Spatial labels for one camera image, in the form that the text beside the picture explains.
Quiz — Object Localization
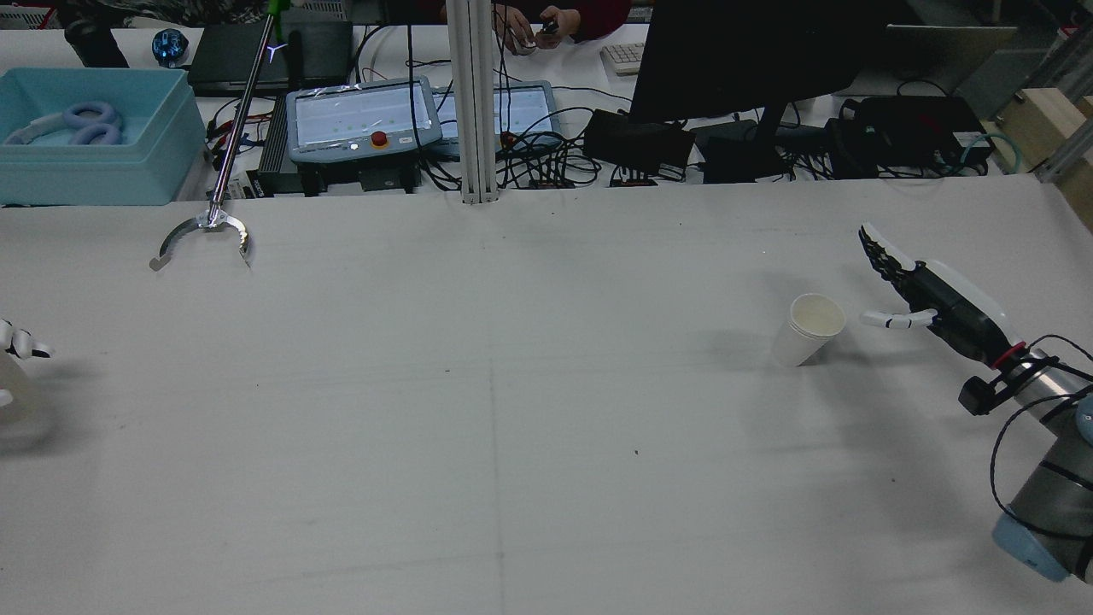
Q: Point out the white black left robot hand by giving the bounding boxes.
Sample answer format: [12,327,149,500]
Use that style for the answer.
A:
[0,320,54,361]

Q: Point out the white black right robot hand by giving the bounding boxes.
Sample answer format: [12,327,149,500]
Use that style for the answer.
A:
[858,222,1026,370]

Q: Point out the beige paper cup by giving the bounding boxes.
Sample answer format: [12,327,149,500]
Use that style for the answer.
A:
[0,352,52,445]

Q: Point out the white paper cup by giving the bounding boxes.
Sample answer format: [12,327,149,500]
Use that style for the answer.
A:
[771,293,848,368]

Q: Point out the black equipment box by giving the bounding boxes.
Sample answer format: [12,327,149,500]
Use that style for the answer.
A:
[824,94,996,180]

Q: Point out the light blue plastic bin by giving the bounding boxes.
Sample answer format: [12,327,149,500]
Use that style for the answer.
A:
[0,67,208,208]

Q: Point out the wooden box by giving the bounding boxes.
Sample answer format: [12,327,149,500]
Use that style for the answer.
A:
[995,85,1093,231]

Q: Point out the lavender white headphones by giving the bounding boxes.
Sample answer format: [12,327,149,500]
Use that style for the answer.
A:
[4,101,126,148]

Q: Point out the metal reacher grabber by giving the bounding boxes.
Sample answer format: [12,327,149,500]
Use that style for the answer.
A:
[149,0,295,272]

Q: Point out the grey panel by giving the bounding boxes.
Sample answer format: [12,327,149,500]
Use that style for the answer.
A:
[884,24,1019,97]

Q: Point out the black power adapter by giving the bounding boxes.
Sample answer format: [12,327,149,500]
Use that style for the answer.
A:
[702,135,791,185]

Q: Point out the black cylinder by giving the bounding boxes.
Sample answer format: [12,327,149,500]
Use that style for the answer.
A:
[64,17,131,69]

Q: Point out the black finned power supply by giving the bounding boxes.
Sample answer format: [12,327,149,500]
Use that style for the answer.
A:
[256,102,295,196]

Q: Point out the black monitor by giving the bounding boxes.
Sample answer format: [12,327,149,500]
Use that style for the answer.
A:
[628,0,893,159]

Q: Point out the small round black gadget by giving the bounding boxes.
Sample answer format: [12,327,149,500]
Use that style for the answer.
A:
[151,27,190,67]

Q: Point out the large black box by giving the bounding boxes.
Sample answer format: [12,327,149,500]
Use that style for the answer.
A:
[583,108,697,176]

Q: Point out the black laptop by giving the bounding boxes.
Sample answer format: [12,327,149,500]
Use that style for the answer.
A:
[186,21,291,97]

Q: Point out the grey blue teach pendant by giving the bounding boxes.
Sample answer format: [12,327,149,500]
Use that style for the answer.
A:
[431,79,562,161]
[284,75,444,166]

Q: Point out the white keyboard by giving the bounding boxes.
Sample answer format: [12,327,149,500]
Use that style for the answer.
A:
[600,41,647,76]

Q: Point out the person in red sweater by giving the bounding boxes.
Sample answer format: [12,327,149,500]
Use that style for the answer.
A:
[491,0,633,54]

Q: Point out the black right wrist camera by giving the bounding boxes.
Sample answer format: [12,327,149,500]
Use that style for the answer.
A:
[958,363,1038,417]

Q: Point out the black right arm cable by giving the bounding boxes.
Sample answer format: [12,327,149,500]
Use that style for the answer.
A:
[989,335,1093,541]

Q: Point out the aluminium frame bar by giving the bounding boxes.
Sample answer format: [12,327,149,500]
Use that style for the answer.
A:
[1033,128,1093,185]

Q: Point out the aluminium profile post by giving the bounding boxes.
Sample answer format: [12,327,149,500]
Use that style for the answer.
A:
[444,0,501,206]

